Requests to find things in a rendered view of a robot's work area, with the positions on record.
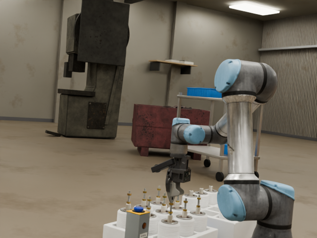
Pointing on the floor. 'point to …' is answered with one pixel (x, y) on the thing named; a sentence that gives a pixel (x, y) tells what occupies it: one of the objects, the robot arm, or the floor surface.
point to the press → (95, 69)
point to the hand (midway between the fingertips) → (170, 199)
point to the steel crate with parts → (162, 126)
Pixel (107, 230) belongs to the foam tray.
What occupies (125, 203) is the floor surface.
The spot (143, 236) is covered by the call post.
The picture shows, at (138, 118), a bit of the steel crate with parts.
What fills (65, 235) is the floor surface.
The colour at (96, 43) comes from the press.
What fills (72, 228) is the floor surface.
